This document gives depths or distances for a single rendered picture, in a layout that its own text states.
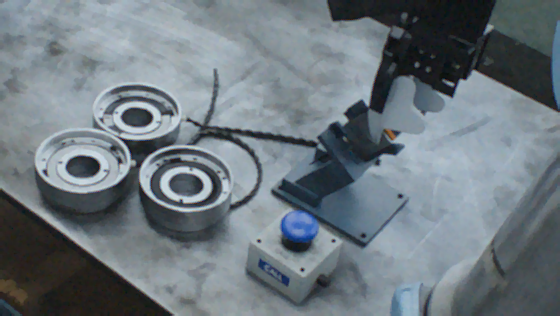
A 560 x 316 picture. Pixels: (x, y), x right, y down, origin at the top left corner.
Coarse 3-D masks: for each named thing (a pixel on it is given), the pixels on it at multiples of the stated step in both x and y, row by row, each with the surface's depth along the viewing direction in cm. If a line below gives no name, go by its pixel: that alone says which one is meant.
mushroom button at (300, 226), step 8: (288, 216) 107; (296, 216) 107; (304, 216) 107; (312, 216) 107; (280, 224) 106; (288, 224) 106; (296, 224) 106; (304, 224) 106; (312, 224) 106; (288, 232) 105; (296, 232) 105; (304, 232) 105; (312, 232) 105; (296, 240) 105; (304, 240) 105; (312, 240) 106
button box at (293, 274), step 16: (272, 224) 110; (256, 240) 108; (272, 240) 108; (288, 240) 107; (320, 240) 108; (336, 240) 109; (256, 256) 108; (272, 256) 106; (288, 256) 106; (304, 256) 107; (320, 256) 107; (336, 256) 110; (256, 272) 109; (272, 272) 107; (288, 272) 106; (304, 272) 105; (320, 272) 108; (288, 288) 107; (304, 288) 106
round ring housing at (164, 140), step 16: (112, 96) 126; (160, 96) 126; (96, 112) 123; (128, 112) 125; (144, 112) 125; (176, 112) 124; (96, 128) 121; (128, 128) 121; (144, 128) 122; (176, 128) 121; (128, 144) 119; (144, 144) 119; (160, 144) 120
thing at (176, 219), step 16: (160, 160) 118; (208, 160) 118; (144, 176) 116; (176, 176) 117; (192, 176) 117; (224, 176) 117; (144, 192) 112; (192, 192) 118; (208, 192) 115; (144, 208) 114; (160, 208) 111; (176, 208) 111; (208, 208) 111; (224, 208) 113; (160, 224) 114; (176, 224) 112; (192, 224) 112; (208, 224) 114
